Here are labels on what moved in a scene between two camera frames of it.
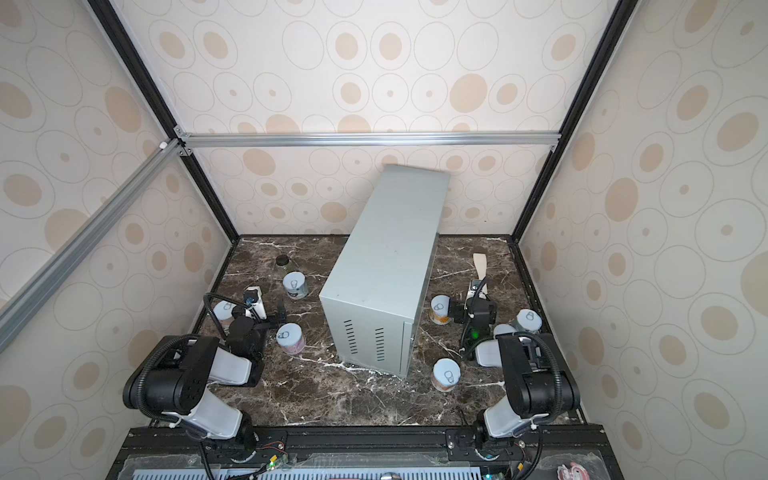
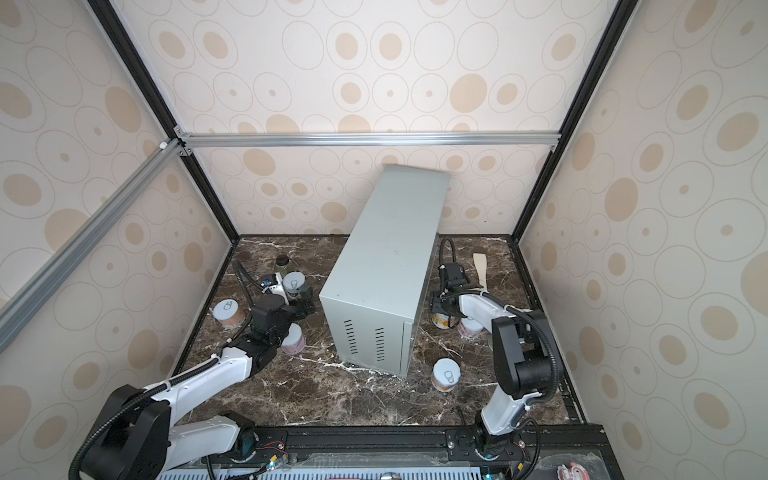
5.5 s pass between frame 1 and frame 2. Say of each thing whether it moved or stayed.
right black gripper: moved
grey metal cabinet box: stayed
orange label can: stayed
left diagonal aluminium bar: stayed
